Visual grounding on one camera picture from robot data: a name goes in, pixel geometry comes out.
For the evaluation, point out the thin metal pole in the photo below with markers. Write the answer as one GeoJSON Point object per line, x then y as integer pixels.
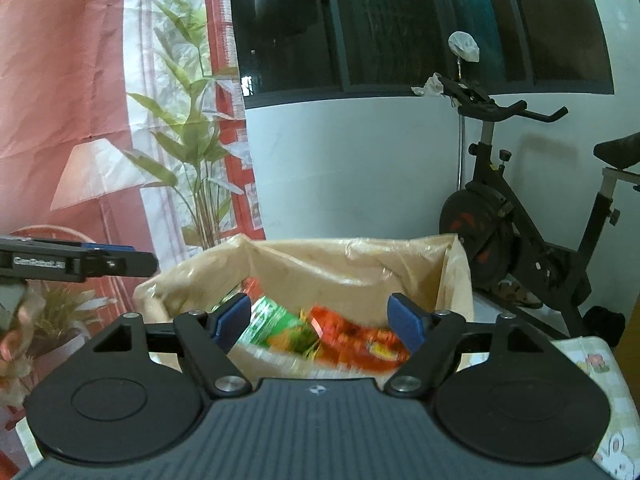
{"type": "Point", "coordinates": [460, 125]}

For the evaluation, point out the dark bundle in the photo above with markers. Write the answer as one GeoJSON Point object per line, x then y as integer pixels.
{"type": "Point", "coordinates": [604, 325]}

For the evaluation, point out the green snack packet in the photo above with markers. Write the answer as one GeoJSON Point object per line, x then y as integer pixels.
{"type": "Point", "coordinates": [275, 325]}

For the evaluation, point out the white plastic bag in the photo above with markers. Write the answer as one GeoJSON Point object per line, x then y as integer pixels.
{"type": "Point", "coordinates": [464, 46]}

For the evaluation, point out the printed backdrop cloth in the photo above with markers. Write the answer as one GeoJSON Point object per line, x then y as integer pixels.
{"type": "Point", "coordinates": [60, 85]}

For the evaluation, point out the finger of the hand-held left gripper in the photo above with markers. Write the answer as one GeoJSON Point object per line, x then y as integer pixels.
{"type": "Point", "coordinates": [125, 263]}

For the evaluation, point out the dark window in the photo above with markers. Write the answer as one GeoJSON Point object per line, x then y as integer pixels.
{"type": "Point", "coordinates": [400, 20]}

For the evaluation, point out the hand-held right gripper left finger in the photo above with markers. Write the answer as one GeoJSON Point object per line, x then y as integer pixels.
{"type": "Point", "coordinates": [231, 322]}

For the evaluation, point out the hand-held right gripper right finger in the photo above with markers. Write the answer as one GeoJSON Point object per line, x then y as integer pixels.
{"type": "Point", "coordinates": [406, 322]}

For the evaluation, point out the cardboard box with plastic liner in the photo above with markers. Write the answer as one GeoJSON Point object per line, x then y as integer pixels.
{"type": "Point", "coordinates": [350, 270]}

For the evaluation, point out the black exercise bike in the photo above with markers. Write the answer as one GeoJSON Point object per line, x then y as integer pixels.
{"type": "Point", "coordinates": [480, 225]}

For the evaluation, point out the orange snack packet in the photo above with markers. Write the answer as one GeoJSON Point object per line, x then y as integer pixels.
{"type": "Point", "coordinates": [360, 340]}

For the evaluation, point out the white crumpled cloth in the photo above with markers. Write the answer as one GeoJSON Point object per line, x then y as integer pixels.
{"type": "Point", "coordinates": [429, 85]}

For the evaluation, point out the brown slipper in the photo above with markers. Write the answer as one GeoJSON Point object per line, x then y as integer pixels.
{"type": "Point", "coordinates": [522, 296]}

